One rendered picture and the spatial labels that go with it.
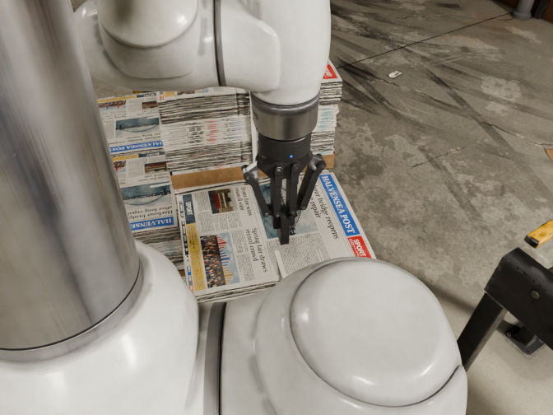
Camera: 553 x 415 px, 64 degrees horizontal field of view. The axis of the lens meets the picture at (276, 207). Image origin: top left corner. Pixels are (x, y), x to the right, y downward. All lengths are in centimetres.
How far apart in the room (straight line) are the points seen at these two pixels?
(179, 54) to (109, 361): 33
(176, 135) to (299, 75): 46
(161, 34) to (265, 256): 52
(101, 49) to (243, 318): 33
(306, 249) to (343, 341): 63
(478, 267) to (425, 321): 179
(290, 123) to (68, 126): 39
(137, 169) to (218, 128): 60
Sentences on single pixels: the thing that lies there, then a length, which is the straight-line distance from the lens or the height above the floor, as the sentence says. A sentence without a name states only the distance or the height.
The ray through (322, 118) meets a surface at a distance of 97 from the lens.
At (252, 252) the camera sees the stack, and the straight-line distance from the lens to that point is 89.
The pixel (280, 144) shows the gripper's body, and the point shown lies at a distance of 59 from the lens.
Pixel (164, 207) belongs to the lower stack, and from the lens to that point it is 134.
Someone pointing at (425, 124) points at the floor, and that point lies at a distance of 282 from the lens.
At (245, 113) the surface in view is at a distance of 93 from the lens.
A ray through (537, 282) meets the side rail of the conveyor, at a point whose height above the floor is 80.
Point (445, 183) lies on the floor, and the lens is 242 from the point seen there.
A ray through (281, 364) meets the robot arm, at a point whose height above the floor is 126.
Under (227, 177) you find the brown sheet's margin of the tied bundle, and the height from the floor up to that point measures 85.
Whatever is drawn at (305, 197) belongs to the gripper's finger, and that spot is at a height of 103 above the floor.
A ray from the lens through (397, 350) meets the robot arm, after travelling 28.
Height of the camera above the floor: 152
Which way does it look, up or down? 45 degrees down
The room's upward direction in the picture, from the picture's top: straight up
